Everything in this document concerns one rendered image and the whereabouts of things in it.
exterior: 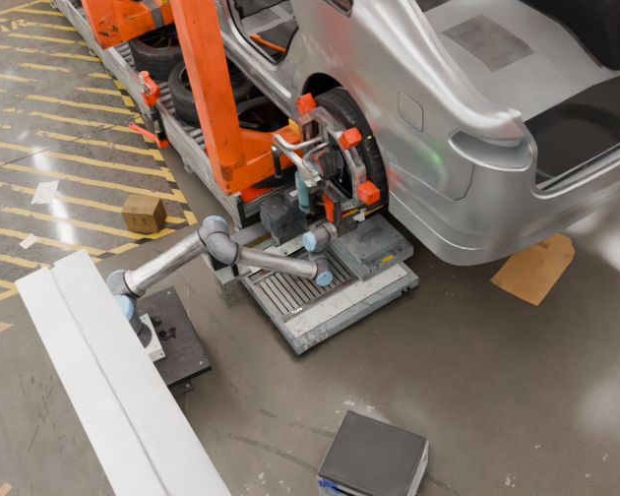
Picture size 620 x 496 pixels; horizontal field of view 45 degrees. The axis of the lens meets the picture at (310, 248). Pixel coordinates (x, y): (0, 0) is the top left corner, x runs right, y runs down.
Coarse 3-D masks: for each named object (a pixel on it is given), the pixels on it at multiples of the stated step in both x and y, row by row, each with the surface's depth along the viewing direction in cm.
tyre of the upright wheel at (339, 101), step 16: (320, 96) 376; (336, 96) 368; (336, 112) 367; (352, 112) 359; (368, 128) 358; (368, 144) 356; (368, 160) 360; (384, 176) 364; (384, 192) 371; (368, 208) 386
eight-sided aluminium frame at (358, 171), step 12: (324, 108) 371; (300, 120) 388; (312, 120) 388; (324, 120) 364; (336, 120) 363; (300, 132) 396; (336, 132) 357; (348, 156) 359; (360, 168) 360; (360, 180) 368; (324, 192) 407; (336, 192) 404; (348, 204) 384; (360, 204) 376
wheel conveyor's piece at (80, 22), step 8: (56, 0) 656; (64, 0) 620; (72, 0) 648; (144, 0) 632; (64, 8) 640; (72, 8) 609; (80, 8) 632; (72, 16) 625; (80, 16) 599; (72, 24) 642; (80, 24) 610; (88, 24) 601; (80, 32) 629; (88, 32) 598; (88, 40) 614
